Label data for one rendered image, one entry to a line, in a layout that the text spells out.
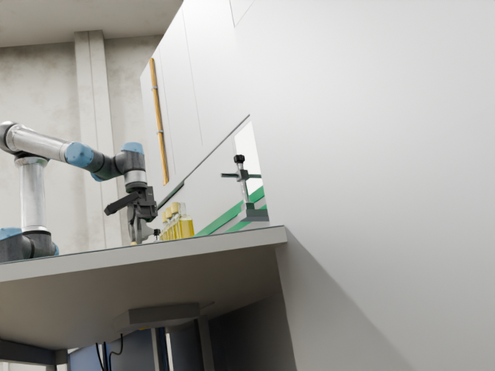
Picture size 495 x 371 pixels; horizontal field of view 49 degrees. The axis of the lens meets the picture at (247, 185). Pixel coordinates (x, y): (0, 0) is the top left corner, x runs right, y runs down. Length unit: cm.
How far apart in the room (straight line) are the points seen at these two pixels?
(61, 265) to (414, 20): 72
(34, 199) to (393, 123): 149
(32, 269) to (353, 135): 61
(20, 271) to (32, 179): 105
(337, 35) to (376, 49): 10
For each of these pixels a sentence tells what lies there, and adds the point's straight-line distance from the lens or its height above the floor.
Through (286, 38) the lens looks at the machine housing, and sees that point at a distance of 110.
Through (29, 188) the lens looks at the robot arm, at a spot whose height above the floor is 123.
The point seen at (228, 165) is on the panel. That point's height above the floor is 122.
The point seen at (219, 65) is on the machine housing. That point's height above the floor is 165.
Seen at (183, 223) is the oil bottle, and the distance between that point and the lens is 205.
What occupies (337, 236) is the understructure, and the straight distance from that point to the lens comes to 92.
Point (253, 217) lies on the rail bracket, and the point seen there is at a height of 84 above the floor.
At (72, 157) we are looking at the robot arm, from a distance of 177.
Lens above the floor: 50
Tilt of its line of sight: 19 degrees up
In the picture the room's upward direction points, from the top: 10 degrees counter-clockwise
